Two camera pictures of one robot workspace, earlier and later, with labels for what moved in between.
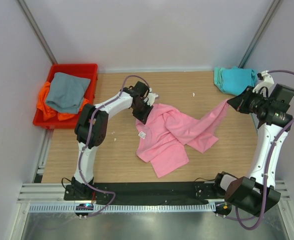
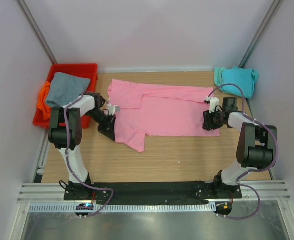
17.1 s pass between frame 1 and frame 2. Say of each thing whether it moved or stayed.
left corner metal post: stayed
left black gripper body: moved
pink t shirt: moved
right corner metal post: stayed
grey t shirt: stayed
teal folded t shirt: stayed
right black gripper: moved
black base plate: stayed
